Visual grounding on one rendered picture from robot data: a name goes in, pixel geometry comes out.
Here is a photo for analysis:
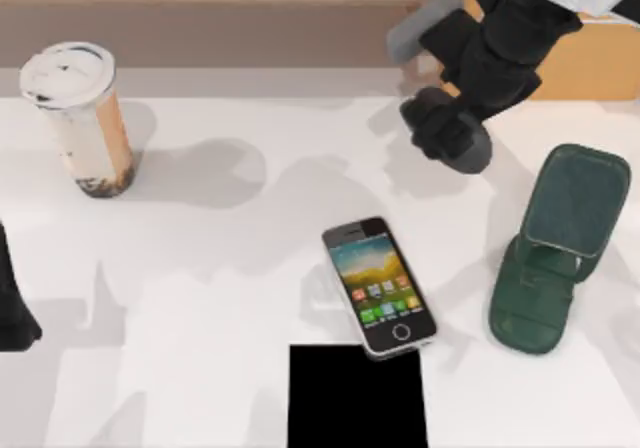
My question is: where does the pale grey rounded box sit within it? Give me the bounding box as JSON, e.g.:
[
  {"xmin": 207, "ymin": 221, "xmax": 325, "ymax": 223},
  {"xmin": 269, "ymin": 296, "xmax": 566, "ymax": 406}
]
[{"xmin": 386, "ymin": 0, "xmax": 464, "ymax": 64}]

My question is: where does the dark green phone stand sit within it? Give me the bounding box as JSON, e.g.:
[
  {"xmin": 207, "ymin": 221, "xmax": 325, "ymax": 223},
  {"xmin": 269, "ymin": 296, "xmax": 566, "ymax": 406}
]
[{"xmin": 487, "ymin": 143, "xmax": 632, "ymax": 356}]

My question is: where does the black smartphone with lit screen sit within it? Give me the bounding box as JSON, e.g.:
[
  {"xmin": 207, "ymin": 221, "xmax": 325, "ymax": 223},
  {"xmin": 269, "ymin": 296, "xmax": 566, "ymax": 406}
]
[{"xmin": 321, "ymin": 216, "xmax": 438, "ymax": 361}]

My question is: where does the brown wooden cabinet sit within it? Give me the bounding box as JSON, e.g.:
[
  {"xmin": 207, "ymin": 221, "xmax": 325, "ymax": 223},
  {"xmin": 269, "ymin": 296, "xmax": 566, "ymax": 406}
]
[{"xmin": 0, "ymin": 0, "xmax": 454, "ymax": 68}]

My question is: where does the flat black square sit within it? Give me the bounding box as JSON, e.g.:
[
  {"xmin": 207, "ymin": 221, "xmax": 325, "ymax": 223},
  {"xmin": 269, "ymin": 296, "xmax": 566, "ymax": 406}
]
[{"xmin": 288, "ymin": 344, "xmax": 430, "ymax": 448}]

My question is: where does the milk tea plastic cup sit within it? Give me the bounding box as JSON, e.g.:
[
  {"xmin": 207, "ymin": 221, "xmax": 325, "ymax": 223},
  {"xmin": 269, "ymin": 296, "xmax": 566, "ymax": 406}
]
[{"xmin": 18, "ymin": 41, "xmax": 136, "ymax": 200}]

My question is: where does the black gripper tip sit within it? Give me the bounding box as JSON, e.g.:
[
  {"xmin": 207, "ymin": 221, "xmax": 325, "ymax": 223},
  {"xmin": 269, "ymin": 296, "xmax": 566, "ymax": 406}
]
[{"xmin": 0, "ymin": 222, "xmax": 44, "ymax": 353}]

